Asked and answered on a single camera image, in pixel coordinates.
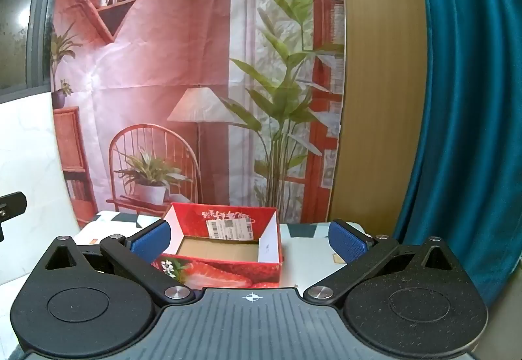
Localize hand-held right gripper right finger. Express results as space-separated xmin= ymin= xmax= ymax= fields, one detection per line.
xmin=302 ymin=220 xmax=463 ymax=307

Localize cartoon bear printed mat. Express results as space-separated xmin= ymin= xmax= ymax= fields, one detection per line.
xmin=75 ymin=227 xmax=349 ymax=291

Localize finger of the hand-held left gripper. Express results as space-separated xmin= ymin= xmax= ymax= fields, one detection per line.
xmin=0 ymin=192 xmax=28 ymax=242

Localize printed room scene wall tapestry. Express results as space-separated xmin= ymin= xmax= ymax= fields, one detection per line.
xmin=51 ymin=0 xmax=347 ymax=224

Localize yellow wooden panel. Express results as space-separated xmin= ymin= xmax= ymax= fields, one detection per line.
xmin=326 ymin=0 xmax=433 ymax=226

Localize teal curtain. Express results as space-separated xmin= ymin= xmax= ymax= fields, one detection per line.
xmin=393 ymin=0 xmax=522 ymax=304

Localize red strawberry print cardboard box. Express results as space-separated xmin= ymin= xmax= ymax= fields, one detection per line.
xmin=152 ymin=203 xmax=284 ymax=289

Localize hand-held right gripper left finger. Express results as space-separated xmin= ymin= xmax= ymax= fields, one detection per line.
xmin=38 ymin=219 xmax=196 ymax=307

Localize dark window with grey frame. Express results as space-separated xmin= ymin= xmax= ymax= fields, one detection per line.
xmin=0 ymin=0 xmax=66 ymax=103

